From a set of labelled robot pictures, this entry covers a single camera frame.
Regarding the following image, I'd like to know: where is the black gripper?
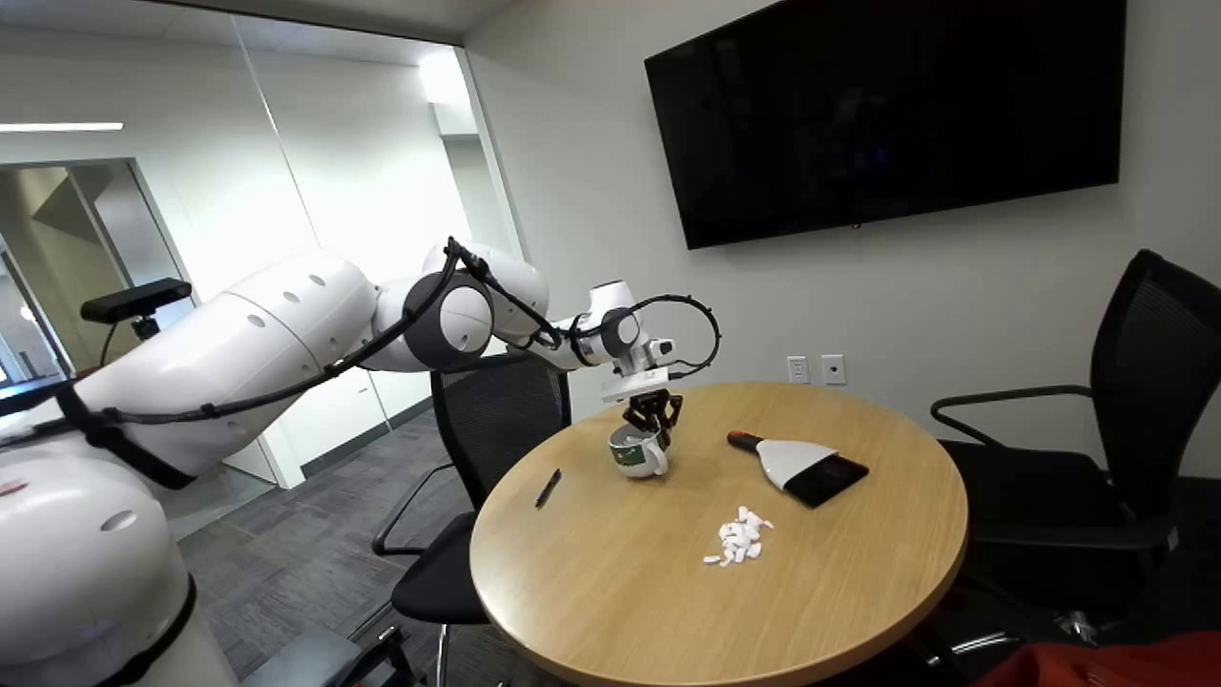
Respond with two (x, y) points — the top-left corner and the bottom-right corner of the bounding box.
(621, 390), (682, 434)

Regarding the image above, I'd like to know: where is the white green mug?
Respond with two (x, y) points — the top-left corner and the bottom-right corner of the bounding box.
(611, 426), (668, 481)

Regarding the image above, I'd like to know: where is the blue pen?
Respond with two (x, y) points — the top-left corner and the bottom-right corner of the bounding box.
(533, 470), (565, 508)

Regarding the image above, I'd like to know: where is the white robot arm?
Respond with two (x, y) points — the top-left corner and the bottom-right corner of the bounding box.
(0, 244), (681, 687)

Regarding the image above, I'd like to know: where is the white paper scraps pile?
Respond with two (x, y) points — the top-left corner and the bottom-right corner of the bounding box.
(705, 508), (772, 571)

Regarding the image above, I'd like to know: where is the chair with red jacket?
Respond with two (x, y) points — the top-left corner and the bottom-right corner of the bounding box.
(388, 356), (574, 627)

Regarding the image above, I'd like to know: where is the white black scraper brush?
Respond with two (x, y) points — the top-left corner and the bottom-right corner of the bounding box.
(728, 432), (865, 508)

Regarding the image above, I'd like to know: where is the round wooden table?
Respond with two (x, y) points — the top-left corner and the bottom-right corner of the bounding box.
(468, 382), (968, 687)

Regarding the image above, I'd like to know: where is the black mesh office chair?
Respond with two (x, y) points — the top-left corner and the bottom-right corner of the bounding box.
(933, 249), (1221, 615)

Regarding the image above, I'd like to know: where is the red jacket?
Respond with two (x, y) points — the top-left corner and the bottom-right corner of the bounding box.
(975, 634), (1221, 687)

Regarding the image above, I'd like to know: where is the white wall data plate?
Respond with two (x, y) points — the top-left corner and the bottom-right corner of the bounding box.
(785, 356), (808, 385)

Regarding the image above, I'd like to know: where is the white wall outlet plate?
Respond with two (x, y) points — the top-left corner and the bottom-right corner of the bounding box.
(822, 353), (849, 385)

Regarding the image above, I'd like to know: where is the black wall television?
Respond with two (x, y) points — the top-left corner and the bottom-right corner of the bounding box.
(644, 0), (1126, 249)

